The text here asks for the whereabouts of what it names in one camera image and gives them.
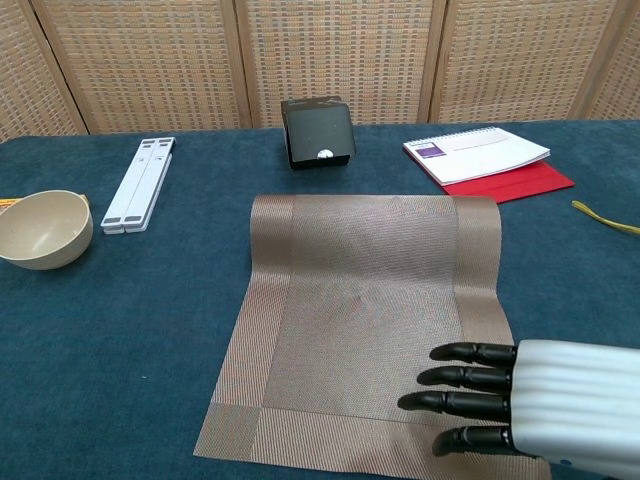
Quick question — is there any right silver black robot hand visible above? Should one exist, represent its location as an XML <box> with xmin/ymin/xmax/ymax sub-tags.
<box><xmin>398</xmin><ymin>338</ymin><xmax>640</xmax><ymax>480</ymax></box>

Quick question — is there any beige woven placemat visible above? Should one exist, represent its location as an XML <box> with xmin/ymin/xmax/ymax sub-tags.
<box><xmin>193</xmin><ymin>193</ymin><xmax>553</xmax><ymax>480</ymax></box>

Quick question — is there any beige bowl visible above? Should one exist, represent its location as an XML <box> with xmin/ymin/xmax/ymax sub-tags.
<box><xmin>0</xmin><ymin>189</ymin><xmax>94</xmax><ymax>272</ymax></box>

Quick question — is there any red folder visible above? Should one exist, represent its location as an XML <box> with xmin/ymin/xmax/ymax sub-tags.
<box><xmin>403</xmin><ymin>147</ymin><xmax>576</xmax><ymax>204</ymax></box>

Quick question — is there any white spiral desk calendar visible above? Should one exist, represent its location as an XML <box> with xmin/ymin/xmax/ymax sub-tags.
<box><xmin>402</xmin><ymin>126</ymin><xmax>552</xmax><ymax>187</ymax></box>

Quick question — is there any black cardboard box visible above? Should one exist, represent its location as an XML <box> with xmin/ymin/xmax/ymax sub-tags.
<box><xmin>279</xmin><ymin>95</ymin><xmax>357</xmax><ymax>172</ymax></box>

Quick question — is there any blue table cover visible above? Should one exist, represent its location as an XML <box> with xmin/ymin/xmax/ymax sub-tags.
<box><xmin>0</xmin><ymin>119</ymin><xmax>640</xmax><ymax>480</ymax></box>

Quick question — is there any woven wooden folding screen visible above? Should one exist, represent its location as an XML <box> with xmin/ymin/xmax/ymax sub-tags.
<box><xmin>0</xmin><ymin>0</ymin><xmax>640</xmax><ymax>144</ymax></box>

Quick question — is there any white folded laptop stand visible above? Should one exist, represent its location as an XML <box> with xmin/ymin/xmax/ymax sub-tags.
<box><xmin>100</xmin><ymin>136</ymin><xmax>178</xmax><ymax>235</ymax></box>

